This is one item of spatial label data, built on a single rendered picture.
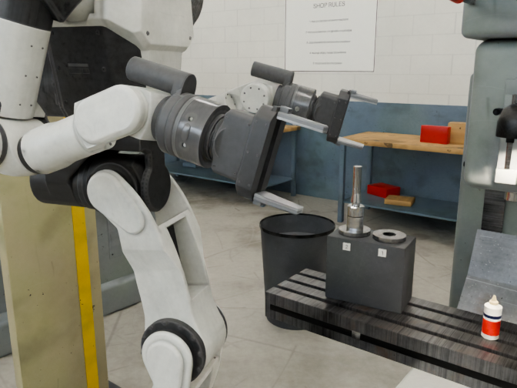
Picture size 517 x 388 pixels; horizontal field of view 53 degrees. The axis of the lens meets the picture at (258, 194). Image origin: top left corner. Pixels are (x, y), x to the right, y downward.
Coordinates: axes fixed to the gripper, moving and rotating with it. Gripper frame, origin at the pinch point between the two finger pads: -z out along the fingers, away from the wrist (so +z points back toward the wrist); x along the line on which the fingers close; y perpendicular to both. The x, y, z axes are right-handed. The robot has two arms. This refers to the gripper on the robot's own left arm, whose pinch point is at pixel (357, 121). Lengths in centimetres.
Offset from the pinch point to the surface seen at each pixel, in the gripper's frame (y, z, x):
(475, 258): 36, -46, -39
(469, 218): 43, -41, -29
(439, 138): 383, -72, -80
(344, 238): 14.5, -5.8, -35.5
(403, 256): 9.7, -21.6, -33.1
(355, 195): 19.7, -5.3, -24.3
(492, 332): 0, -46, -40
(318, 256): 159, 0, -120
